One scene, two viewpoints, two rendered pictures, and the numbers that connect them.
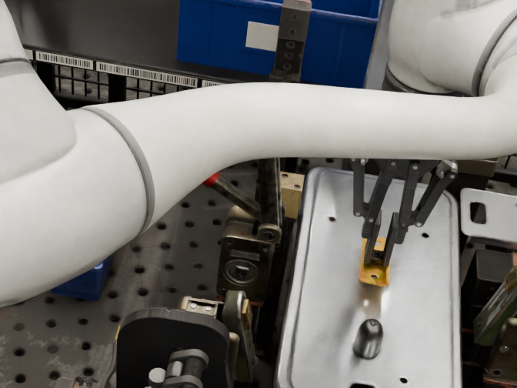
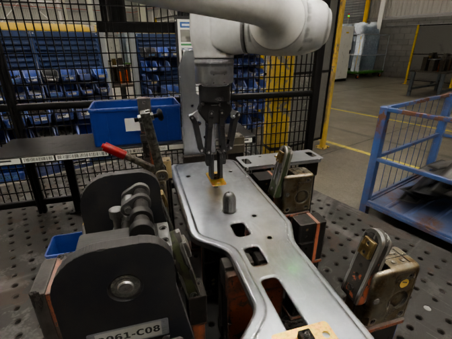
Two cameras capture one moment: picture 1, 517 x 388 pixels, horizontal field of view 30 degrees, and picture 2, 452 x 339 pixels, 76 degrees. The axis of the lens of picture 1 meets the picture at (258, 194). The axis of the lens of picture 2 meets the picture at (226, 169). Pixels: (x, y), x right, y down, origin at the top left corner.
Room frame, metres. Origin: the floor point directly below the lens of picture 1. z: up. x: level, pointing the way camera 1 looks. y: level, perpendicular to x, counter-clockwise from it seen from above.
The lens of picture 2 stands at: (0.20, 0.04, 1.35)
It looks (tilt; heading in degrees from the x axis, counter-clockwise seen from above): 23 degrees down; 341
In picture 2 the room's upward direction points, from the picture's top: straight up
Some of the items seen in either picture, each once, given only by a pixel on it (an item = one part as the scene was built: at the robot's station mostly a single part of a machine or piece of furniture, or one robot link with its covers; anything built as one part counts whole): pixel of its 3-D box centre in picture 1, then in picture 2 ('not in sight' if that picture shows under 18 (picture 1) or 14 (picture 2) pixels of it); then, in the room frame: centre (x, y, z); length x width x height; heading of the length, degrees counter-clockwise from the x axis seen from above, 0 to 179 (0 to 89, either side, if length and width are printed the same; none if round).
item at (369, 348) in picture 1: (368, 339); (229, 204); (0.75, -0.16, 1.02); 0.03 x 0.03 x 0.07
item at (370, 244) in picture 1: (372, 236); (211, 165); (0.88, -0.15, 1.07); 0.03 x 0.01 x 0.07; 178
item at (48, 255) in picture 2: (81, 259); (68, 254); (1.06, 0.27, 0.74); 0.11 x 0.10 x 0.09; 178
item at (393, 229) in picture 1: (390, 239); (219, 164); (0.88, -0.17, 1.07); 0.03 x 0.01 x 0.07; 178
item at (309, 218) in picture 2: not in sight; (303, 268); (0.68, -0.32, 0.84); 0.11 x 0.08 x 0.29; 88
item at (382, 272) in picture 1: (376, 257); (215, 177); (0.88, -0.16, 1.03); 0.08 x 0.04 x 0.01; 177
